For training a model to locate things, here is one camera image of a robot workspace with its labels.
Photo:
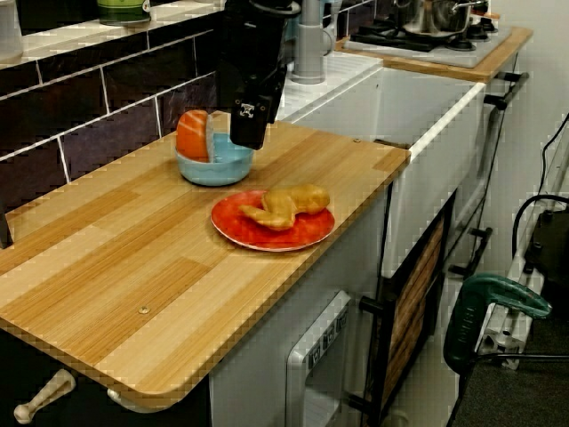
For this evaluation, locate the aluminium extrusion rail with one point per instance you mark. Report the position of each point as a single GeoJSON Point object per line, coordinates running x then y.
{"type": "Point", "coordinates": [502, 329]}

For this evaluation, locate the white kitchen cabinet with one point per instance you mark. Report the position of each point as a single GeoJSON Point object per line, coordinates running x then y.
{"type": "Point", "coordinates": [249, 391]}

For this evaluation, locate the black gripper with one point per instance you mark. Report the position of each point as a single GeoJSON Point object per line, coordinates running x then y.
{"type": "Point", "coordinates": [249, 53]}

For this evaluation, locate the green power drill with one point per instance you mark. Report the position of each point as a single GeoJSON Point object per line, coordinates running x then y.
{"type": "Point", "coordinates": [467, 320]}

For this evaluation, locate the black framed oven door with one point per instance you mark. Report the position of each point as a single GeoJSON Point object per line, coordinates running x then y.
{"type": "Point", "coordinates": [413, 302]}

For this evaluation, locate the grey toy stove top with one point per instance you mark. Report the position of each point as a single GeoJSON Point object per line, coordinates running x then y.
{"type": "Point", "coordinates": [444, 55]}

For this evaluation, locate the dark shelf upright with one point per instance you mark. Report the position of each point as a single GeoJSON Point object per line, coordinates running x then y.
{"type": "Point", "coordinates": [4, 231]}

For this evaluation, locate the brown toy chicken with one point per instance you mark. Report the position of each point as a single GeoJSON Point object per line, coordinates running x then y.
{"type": "Point", "coordinates": [293, 202]}

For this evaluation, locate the light blue bowl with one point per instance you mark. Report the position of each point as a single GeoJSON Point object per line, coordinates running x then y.
{"type": "Point", "coordinates": [213, 173]}

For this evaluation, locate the shiny metal pot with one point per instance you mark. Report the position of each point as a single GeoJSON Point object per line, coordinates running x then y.
{"type": "Point", "coordinates": [431, 18]}

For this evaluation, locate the red plate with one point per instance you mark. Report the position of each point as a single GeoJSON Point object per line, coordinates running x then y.
{"type": "Point", "coordinates": [306, 233]}

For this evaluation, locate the grey dispenser panel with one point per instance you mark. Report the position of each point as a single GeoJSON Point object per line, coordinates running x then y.
{"type": "Point", "coordinates": [298, 356]}

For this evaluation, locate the white plastic cup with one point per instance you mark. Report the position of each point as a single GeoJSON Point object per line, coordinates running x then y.
{"type": "Point", "coordinates": [9, 35]}

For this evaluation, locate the white toy sink unit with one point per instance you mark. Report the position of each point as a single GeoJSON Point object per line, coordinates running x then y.
{"type": "Point", "coordinates": [427, 115]}

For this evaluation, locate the grey toy faucet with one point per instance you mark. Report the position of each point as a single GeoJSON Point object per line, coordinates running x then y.
{"type": "Point", "coordinates": [309, 53]}

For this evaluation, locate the black power box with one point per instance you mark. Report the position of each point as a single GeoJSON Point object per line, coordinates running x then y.
{"type": "Point", "coordinates": [551, 240]}

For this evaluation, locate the salmon sushi toy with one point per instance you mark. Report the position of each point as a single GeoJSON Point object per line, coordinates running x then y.
{"type": "Point", "coordinates": [191, 133]}

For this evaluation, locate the green can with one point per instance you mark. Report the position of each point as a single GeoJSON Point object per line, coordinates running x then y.
{"type": "Point", "coordinates": [122, 11]}

